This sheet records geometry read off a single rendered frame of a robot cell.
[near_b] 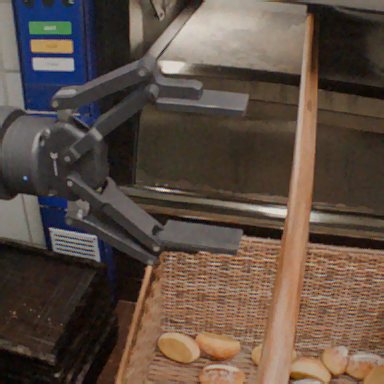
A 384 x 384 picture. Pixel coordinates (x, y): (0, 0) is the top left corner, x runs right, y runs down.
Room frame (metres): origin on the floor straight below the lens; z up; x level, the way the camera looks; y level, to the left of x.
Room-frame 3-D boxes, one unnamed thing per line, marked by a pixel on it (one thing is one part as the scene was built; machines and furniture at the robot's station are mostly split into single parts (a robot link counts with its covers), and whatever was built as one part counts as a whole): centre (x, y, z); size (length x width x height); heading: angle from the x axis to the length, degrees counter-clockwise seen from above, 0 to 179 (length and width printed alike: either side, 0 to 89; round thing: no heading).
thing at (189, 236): (0.43, -0.01, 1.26); 0.07 x 0.03 x 0.01; 78
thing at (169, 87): (0.44, 0.02, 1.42); 0.05 x 0.01 x 0.03; 78
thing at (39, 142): (0.46, 0.12, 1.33); 0.09 x 0.07 x 0.08; 78
